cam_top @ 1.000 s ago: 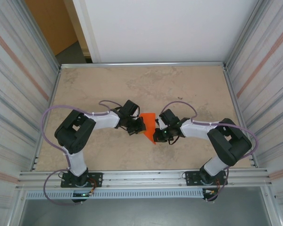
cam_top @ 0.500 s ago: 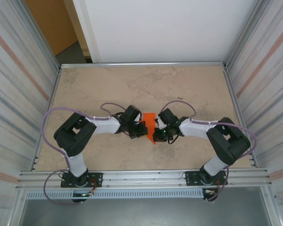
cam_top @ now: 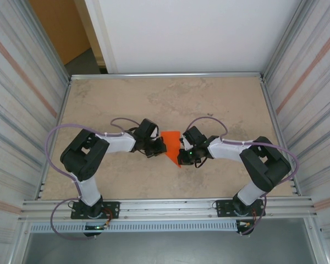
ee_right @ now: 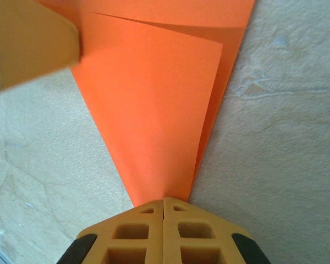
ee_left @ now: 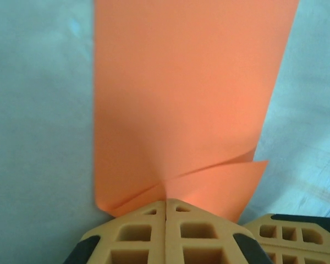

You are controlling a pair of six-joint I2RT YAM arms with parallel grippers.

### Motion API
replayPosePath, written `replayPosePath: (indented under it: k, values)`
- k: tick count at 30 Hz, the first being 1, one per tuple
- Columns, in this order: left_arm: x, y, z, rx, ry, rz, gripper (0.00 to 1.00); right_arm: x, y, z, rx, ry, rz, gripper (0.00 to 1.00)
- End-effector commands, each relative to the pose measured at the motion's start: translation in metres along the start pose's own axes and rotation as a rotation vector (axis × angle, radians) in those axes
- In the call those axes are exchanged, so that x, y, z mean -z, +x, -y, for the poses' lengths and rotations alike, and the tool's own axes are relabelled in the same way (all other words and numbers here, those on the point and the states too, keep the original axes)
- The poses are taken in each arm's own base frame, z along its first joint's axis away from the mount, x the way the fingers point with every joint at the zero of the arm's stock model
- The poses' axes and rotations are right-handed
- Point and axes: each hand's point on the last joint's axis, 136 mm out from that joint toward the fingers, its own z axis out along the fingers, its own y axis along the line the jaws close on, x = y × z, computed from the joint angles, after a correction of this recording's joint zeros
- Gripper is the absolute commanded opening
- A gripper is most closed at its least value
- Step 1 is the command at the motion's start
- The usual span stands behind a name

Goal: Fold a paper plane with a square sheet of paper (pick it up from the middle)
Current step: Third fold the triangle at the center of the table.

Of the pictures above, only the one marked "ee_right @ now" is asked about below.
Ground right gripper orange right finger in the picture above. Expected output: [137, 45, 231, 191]
[163, 196, 268, 264]

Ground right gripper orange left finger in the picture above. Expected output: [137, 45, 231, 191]
[57, 199, 165, 264]

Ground orange paper sheet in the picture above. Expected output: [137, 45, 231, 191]
[35, 0, 257, 207]

